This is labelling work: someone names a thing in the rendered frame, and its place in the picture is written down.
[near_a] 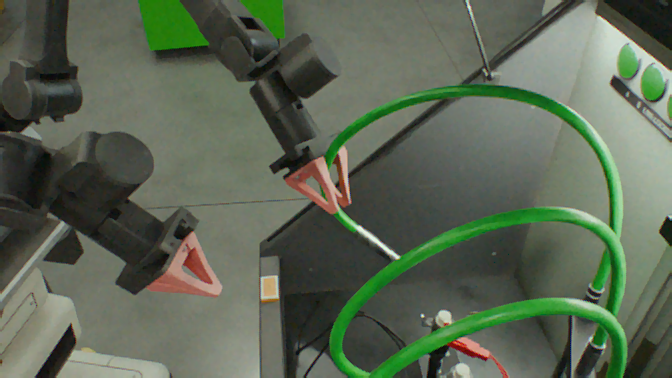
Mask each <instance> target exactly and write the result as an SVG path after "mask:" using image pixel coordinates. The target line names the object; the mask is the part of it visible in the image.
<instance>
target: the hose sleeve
mask: <svg viewBox="0 0 672 378"><path fill-rule="evenodd" d="M352 235H353V236H355V237H356V238H357V239H358V240H360V241H361V242H362V243H364V244H365V245H367V246H368V247H369V248H372V249H373V250H374V251H376V252H377V253H379V254H380V255H381V256H382V257H383V258H385V259H386V260H387V261H389V262H391V263H392V262H393V261H394V260H396V259H397V258H399V257H401V255H400V254H399V253H397V252H396V251H395V250H393V249H392V248H391V247H389V246H388V245H387V244H385V243H384V242H383V241H381V240H380V239H379V238H377V237H376V236H375V235H373V234H371V233H370V232H368V231H367V230H366V229H364V228H363V227H362V226H360V225H358V228H357V230H356V231H355V232H354V233H352Z"/></svg>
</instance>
